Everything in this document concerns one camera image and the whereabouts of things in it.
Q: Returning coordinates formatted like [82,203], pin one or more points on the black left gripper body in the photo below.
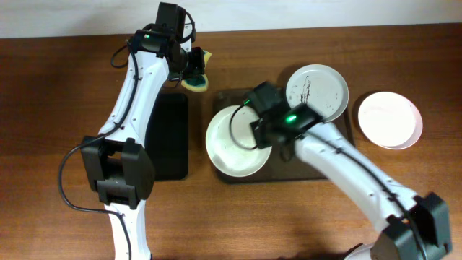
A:
[193,65]

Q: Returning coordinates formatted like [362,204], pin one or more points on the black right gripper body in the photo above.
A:
[256,132]

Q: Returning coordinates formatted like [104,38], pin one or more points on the green yellow sponge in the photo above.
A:
[200,82]

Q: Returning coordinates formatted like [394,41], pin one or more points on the grey plate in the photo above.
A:
[320,87]

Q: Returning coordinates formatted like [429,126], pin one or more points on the white plate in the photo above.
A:
[230,142]

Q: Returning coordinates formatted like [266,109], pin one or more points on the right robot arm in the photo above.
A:
[410,226]

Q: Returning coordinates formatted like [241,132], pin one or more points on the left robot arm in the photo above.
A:
[118,167]

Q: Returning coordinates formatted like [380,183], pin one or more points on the black sponge tray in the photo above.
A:
[166,140]

